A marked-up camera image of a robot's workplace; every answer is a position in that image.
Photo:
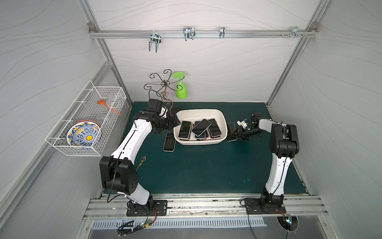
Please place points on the gold fork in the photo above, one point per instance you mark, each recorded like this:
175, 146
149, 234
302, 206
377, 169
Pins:
143, 159

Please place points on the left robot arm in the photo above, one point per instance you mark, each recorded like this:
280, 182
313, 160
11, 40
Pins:
118, 172

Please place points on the green plastic goblet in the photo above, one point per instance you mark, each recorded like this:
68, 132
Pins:
181, 91

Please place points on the colourful patterned plate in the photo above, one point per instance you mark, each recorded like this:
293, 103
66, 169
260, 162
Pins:
83, 133

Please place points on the metal clip hook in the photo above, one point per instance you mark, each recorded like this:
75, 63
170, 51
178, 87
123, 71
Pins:
189, 33

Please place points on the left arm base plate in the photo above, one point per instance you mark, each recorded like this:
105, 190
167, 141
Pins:
156, 208

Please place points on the white wire basket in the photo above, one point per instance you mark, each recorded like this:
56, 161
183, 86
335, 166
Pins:
85, 107

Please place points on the round black puck device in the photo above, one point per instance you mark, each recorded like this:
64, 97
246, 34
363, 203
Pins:
289, 223

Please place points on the diagonal phone white case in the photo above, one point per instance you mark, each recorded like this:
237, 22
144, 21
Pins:
201, 127

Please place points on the metal bracket hook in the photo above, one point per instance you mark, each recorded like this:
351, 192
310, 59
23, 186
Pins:
294, 33

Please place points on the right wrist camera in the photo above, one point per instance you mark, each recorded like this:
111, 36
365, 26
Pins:
243, 123

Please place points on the aluminium cross rail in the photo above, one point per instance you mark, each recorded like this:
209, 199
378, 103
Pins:
200, 34

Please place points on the black wire cup stand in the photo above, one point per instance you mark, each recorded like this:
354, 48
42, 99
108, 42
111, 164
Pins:
161, 89

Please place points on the metal double hook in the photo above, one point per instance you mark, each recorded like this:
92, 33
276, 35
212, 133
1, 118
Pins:
155, 40

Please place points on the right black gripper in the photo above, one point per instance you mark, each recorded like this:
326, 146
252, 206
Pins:
239, 133

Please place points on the white vent strip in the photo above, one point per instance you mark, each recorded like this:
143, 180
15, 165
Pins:
183, 223

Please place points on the brown translucent cup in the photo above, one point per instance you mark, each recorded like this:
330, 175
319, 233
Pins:
259, 116

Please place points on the aluminium front rail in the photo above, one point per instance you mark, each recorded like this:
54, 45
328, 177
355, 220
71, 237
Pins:
205, 206

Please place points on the small metal hook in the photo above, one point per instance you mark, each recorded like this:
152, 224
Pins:
222, 32

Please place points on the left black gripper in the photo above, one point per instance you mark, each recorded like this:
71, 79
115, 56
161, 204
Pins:
172, 120

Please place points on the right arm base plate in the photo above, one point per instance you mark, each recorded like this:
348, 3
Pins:
256, 206

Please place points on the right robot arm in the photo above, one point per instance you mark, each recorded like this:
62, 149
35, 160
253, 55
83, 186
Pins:
284, 145

